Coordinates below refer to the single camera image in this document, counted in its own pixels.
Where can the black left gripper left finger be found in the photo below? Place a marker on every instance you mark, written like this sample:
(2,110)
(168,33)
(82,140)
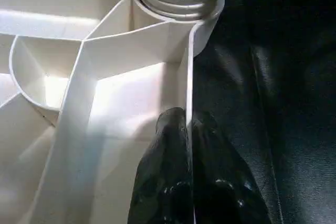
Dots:
(163,182)

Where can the black table mat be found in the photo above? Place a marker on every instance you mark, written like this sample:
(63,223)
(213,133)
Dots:
(273,129)

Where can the white plastic table top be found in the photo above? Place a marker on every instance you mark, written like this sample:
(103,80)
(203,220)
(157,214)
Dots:
(79,103)

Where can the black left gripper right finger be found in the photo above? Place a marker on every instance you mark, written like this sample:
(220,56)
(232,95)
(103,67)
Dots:
(220,187)

